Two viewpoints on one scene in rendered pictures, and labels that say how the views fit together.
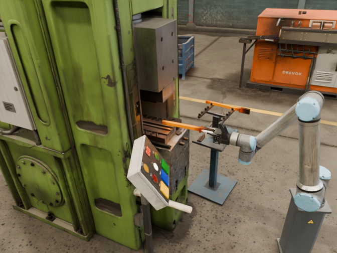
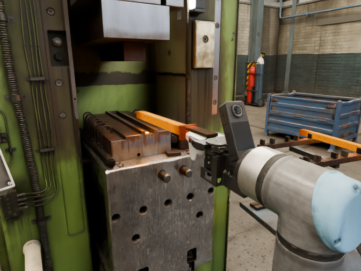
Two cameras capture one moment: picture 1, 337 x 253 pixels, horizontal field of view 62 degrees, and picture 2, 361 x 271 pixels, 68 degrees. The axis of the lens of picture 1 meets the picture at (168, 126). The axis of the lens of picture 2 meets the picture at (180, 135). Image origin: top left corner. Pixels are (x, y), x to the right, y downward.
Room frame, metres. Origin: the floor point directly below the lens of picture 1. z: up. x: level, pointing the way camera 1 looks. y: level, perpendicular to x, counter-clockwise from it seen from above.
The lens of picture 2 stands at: (1.17, -0.56, 1.20)
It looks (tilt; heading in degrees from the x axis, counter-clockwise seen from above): 15 degrees down; 33
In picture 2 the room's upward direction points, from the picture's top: straight up
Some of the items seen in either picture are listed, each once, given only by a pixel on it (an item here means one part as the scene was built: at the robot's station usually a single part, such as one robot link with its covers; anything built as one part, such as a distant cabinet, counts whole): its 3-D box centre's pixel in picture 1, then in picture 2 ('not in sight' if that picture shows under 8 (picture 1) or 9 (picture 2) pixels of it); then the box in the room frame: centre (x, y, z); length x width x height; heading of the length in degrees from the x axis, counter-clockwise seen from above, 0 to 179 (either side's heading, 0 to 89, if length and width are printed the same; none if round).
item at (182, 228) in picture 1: (177, 222); not in sight; (1.76, -0.05, 0.01); 0.58 x 0.39 x 0.01; 153
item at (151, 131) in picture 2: (147, 123); (127, 120); (1.90, 0.16, 0.99); 0.42 x 0.05 x 0.01; 63
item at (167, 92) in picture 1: (142, 86); (115, 28); (1.88, 0.17, 1.32); 0.42 x 0.20 x 0.10; 63
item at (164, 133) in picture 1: (146, 129); (121, 130); (1.88, 0.17, 0.96); 0.42 x 0.20 x 0.09; 63
